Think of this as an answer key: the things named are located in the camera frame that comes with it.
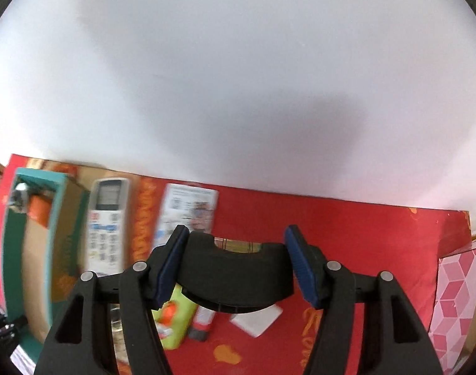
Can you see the green orange utility knife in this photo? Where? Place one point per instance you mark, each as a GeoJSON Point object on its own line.
{"type": "Point", "coordinates": [177, 320]}

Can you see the white remote control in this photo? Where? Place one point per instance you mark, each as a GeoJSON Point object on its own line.
{"type": "Point", "coordinates": [105, 226]}

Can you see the white packet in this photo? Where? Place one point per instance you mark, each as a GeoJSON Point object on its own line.
{"type": "Point", "coordinates": [257, 319]}

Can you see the teal cardboard box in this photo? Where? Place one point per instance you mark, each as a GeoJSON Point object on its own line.
{"type": "Point", "coordinates": [13, 265]}

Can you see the red printed tablecloth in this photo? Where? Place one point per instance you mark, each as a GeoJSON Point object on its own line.
{"type": "Point", "coordinates": [359, 234]}

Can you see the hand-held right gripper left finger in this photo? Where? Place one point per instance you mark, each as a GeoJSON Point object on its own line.
{"type": "Point", "coordinates": [169, 269]}

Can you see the yellow green striped item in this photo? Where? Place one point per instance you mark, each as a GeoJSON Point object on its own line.
{"type": "Point", "coordinates": [238, 245]}

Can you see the white lidded jar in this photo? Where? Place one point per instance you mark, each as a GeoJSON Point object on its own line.
{"type": "Point", "coordinates": [23, 199]}

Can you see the red white small tube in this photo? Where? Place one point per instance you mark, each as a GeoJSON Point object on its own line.
{"type": "Point", "coordinates": [202, 322]}

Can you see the white printed card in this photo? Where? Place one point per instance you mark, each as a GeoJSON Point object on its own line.
{"type": "Point", "coordinates": [187, 207]}

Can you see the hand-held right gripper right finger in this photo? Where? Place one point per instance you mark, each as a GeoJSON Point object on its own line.
{"type": "Point", "coordinates": [300, 265]}

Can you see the pink patterned box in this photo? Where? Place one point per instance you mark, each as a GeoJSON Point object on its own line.
{"type": "Point", "coordinates": [456, 300]}

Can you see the black curved foam object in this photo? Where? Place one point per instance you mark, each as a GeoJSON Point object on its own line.
{"type": "Point", "coordinates": [234, 277]}

